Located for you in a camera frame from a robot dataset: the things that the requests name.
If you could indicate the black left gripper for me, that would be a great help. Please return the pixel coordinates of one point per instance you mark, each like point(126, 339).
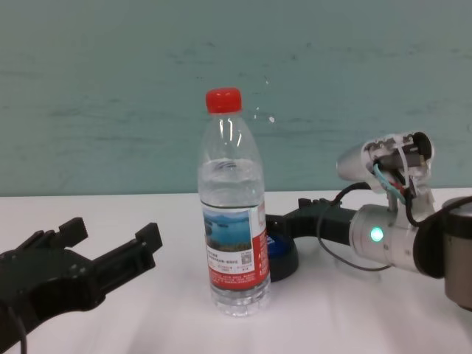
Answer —
point(44, 280)

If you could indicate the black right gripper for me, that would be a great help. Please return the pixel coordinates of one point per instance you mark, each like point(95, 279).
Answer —
point(333, 225)

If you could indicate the blue push button black base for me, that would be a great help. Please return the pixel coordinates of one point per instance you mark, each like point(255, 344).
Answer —
point(284, 258)

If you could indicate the clear water bottle red cap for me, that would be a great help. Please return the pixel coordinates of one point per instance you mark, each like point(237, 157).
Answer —
point(230, 228)

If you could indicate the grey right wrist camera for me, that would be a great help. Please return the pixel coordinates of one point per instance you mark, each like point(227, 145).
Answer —
point(357, 162)

